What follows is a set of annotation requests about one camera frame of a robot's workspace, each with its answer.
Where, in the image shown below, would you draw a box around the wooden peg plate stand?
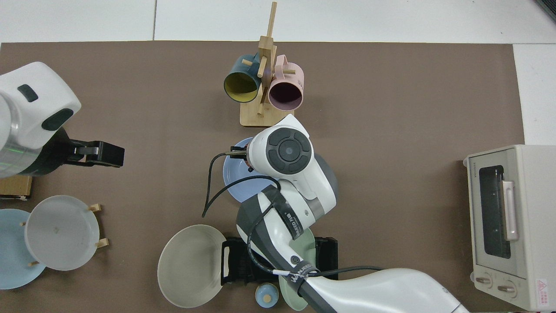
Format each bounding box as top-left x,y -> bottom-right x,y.
20,203 -> 109,267

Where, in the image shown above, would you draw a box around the grey white plate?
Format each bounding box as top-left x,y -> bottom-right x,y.
24,195 -> 100,271

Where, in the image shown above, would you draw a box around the black dish rack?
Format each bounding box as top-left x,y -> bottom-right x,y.
221,237 -> 338,290

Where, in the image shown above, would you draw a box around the beige plate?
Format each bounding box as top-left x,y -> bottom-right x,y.
157,224 -> 227,309

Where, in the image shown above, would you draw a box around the light blue plate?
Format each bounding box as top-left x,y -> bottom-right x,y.
0,209 -> 47,290

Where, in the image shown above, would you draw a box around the green plate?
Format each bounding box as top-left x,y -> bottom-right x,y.
278,228 -> 317,312

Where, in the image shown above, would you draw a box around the wooden cup stand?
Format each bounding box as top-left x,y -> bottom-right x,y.
240,1 -> 296,128

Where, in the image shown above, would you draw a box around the brown table cloth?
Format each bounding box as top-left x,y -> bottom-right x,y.
0,41 -> 525,313

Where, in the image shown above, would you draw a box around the dark teal cup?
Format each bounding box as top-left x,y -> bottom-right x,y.
224,53 -> 262,103

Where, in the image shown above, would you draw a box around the pink cup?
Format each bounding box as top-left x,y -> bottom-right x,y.
268,54 -> 304,112

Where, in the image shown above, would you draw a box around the pale toaster oven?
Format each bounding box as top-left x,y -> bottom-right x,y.
463,145 -> 556,312

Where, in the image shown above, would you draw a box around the dark grey equipment edge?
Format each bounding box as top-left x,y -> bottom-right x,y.
535,0 -> 556,23

